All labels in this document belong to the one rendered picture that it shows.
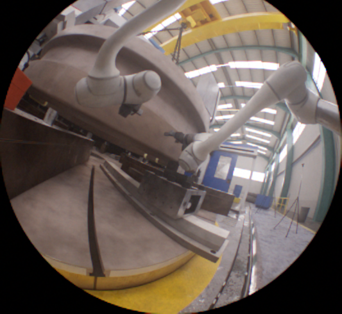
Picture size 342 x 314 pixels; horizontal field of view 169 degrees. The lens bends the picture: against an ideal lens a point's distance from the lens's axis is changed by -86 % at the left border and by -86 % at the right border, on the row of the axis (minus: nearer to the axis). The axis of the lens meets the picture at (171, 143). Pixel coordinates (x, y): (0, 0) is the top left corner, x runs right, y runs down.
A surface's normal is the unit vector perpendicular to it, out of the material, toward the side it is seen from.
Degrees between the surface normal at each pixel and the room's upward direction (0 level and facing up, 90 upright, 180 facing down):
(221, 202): 90
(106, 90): 120
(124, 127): 90
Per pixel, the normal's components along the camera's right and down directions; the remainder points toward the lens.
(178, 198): -0.58, -0.40
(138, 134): 0.63, 0.06
